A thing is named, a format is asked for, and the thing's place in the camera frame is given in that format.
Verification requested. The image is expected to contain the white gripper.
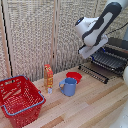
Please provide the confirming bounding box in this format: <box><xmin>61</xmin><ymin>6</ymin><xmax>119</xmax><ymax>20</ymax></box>
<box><xmin>77</xmin><ymin>34</ymin><xmax>110</xmax><ymax>60</ymax></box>

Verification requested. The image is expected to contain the black toaster oven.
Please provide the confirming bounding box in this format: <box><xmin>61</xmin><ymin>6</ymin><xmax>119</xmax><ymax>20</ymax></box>
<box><xmin>99</xmin><ymin>36</ymin><xmax>128</xmax><ymax>73</ymax></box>

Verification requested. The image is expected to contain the small white cup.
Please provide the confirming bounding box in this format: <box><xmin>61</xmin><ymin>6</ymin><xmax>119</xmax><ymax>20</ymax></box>
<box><xmin>47</xmin><ymin>87</ymin><xmax>53</xmax><ymax>95</ymax></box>

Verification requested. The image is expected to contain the red bowl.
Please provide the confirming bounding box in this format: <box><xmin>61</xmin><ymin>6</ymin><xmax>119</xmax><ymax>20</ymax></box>
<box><xmin>65</xmin><ymin>71</ymin><xmax>83</xmax><ymax>84</ymax></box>

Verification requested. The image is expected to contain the blue plastic mug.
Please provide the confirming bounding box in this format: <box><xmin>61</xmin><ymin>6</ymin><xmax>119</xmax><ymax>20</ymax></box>
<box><xmin>58</xmin><ymin>77</ymin><xmax>78</xmax><ymax>98</ymax></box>

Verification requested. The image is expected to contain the orange juice carton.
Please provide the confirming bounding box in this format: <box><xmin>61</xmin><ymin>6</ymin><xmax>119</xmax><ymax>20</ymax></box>
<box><xmin>43</xmin><ymin>64</ymin><xmax>55</xmax><ymax>90</ymax></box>

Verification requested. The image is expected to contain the woven beige folding screen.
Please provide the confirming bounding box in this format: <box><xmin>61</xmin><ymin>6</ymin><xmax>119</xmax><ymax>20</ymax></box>
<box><xmin>0</xmin><ymin>0</ymin><xmax>128</xmax><ymax>82</ymax></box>

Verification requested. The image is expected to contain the red plastic shopping basket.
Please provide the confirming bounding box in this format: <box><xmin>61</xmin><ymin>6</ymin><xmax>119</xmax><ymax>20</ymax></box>
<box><xmin>0</xmin><ymin>75</ymin><xmax>47</xmax><ymax>128</ymax></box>

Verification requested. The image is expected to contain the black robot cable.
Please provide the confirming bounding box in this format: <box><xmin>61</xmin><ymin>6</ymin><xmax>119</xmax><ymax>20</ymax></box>
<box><xmin>105</xmin><ymin>20</ymin><xmax>128</xmax><ymax>37</ymax></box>

